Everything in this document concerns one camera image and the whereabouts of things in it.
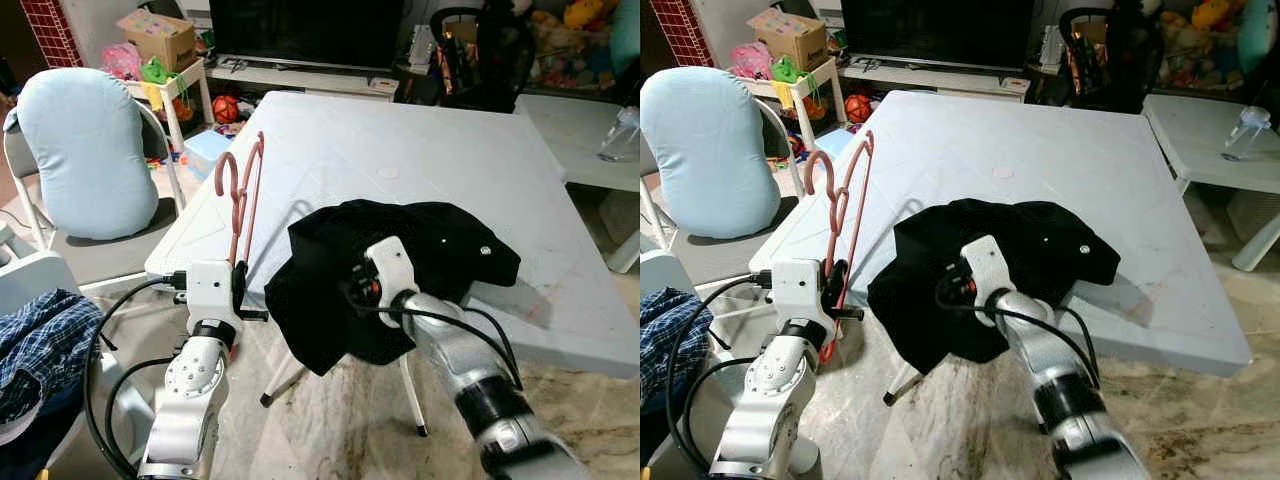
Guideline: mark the black garment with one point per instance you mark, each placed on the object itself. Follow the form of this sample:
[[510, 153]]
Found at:
[[440, 240], [1040, 240]]

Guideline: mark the pink hanger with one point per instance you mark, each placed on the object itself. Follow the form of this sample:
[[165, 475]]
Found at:
[[856, 200], [250, 200]]

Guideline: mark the blue plaid garment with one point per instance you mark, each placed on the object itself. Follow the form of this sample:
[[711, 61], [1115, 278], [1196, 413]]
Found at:
[[665, 340], [45, 340]]

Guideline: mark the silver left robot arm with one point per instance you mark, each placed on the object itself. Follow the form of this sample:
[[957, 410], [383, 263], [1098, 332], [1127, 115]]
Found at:
[[775, 400], [195, 400]]

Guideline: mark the white folding table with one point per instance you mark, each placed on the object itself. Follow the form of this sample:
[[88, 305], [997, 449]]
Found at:
[[1040, 150], [420, 150]]

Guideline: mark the light blue stool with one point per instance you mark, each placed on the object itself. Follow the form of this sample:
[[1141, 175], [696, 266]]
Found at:
[[830, 145], [205, 150]]

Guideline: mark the red ball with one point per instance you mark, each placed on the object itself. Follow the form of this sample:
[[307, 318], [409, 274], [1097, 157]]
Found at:
[[226, 109], [858, 109]]

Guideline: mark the light blue pillow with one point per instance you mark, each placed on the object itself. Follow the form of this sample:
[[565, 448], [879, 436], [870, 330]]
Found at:
[[710, 150], [85, 150]]

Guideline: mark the white television stand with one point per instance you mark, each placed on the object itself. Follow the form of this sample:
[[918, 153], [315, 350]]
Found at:
[[300, 80], [930, 80]]

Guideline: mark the small white shelf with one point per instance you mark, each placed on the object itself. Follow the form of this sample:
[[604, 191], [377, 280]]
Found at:
[[825, 85], [195, 85]]

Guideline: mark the green toy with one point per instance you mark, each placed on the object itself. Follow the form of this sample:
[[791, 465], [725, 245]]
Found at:
[[157, 72], [787, 72]]

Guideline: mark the pink toy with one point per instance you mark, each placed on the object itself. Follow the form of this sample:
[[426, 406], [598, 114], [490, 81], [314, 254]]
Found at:
[[750, 62], [120, 62]]

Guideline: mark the black television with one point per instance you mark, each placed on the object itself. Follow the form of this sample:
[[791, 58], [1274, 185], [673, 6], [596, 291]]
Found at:
[[305, 30], [935, 30]]

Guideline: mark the cardboard box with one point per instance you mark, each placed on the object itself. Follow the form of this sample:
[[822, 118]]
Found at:
[[790, 40], [160, 40]]

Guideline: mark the black chair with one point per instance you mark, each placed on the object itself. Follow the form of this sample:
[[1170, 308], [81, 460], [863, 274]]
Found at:
[[490, 60], [1120, 60]]

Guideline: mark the small white table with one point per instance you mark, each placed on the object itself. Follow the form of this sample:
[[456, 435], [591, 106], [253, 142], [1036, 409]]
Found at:
[[570, 130], [1200, 130]]

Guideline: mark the clear water bottle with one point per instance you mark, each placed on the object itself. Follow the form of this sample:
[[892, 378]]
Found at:
[[1248, 135], [622, 135]]

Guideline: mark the pile of stuffed toys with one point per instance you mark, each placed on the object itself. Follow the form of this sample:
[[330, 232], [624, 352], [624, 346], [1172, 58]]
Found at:
[[1205, 40], [575, 40]]

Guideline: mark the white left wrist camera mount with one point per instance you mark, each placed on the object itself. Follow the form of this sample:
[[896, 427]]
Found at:
[[212, 292], [800, 290]]

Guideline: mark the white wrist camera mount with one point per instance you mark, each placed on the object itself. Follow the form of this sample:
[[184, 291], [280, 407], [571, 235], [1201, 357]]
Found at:
[[988, 265], [212, 292], [800, 290], [392, 268]]

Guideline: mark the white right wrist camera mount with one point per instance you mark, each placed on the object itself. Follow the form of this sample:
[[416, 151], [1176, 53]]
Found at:
[[988, 265], [392, 268]]

